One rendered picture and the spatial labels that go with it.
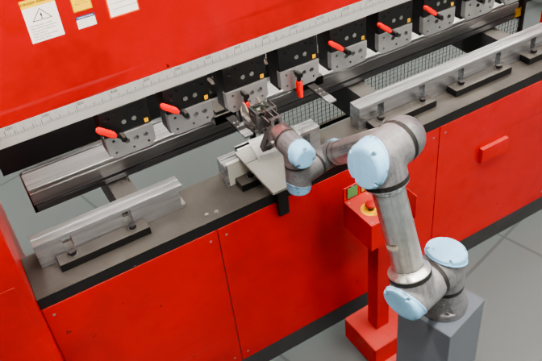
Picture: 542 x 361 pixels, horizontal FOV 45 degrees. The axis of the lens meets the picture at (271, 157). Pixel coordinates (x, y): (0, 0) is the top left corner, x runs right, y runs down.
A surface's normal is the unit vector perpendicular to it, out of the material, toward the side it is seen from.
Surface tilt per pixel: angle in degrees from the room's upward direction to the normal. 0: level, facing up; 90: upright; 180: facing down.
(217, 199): 0
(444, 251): 8
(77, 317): 90
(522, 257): 0
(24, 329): 90
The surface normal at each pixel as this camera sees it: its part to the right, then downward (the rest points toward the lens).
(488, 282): -0.09, -0.79
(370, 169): -0.77, 0.35
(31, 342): 0.51, 0.49
